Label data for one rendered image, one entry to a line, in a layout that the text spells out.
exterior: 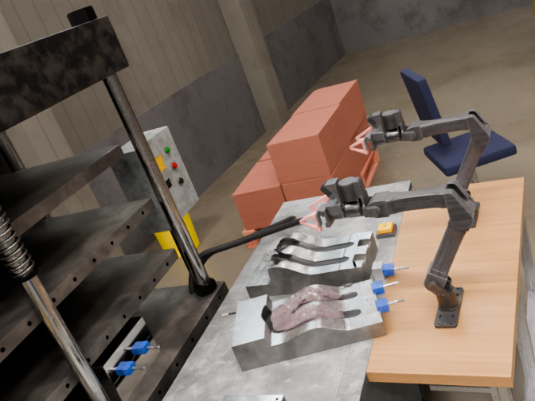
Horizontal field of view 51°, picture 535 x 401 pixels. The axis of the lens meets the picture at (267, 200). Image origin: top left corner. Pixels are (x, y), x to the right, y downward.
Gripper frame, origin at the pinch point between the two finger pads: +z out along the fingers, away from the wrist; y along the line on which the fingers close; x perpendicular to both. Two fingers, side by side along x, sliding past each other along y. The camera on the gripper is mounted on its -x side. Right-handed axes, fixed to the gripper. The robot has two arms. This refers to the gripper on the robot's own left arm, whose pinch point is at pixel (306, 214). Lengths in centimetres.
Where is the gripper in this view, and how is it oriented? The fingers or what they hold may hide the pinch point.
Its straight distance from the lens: 188.4
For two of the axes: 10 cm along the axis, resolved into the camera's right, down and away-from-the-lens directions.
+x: 3.4, 8.7, 3.6
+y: -3.9, 4.8, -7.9
